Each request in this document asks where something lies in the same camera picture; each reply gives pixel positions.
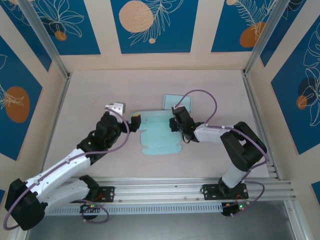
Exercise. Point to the aluminium frame bar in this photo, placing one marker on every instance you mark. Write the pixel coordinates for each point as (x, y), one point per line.
(18, 235)
(296, 222)

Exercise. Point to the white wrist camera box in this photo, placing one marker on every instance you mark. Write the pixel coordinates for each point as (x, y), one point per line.
(116, 107)
(176, 107)

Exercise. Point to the blue poster with flower outline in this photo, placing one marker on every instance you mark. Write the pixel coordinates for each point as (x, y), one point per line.
(300, 112)

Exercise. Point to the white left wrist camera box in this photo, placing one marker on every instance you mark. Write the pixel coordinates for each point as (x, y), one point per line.
(116, 107)

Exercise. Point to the aluminium corner post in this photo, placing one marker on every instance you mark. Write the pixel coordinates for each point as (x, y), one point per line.
(265, 37)
(45, 37)

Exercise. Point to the blue poster with fern leaf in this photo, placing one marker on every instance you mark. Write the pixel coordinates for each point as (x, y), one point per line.
(225, 25)

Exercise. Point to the blue wall poster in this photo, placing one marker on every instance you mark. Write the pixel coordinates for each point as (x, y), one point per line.
(290, 30)
(30, 40)
(316, 190)
(2, 197)

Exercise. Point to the grey metal panel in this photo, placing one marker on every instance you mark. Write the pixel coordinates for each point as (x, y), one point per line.
(160, 230)

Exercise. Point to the blue poster with peach circle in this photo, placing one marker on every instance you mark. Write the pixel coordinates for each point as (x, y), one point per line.
(175, 30)

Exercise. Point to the blue poster with orange circle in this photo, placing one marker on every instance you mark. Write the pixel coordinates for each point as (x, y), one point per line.
(17, 75)

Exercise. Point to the wide aluminium base beam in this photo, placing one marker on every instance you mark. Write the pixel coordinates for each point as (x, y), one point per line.
(160, 190)

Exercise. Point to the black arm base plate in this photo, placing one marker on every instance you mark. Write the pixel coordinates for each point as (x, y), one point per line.
(108, 193)
(210, 192)

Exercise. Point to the light teal paper box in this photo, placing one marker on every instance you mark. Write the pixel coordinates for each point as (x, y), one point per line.
(157, 140)
(170, 101)

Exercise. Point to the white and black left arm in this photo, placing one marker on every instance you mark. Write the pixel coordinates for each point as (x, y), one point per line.
(57, 172)

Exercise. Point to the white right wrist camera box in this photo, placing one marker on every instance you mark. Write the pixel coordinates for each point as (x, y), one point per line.
(176, 107)

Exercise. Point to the black controller board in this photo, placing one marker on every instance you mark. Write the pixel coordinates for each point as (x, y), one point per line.
(90, 208)
(233, 209)

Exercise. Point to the aluminium side rail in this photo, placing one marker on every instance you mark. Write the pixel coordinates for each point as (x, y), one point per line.
(260, 125)
(60, 105)

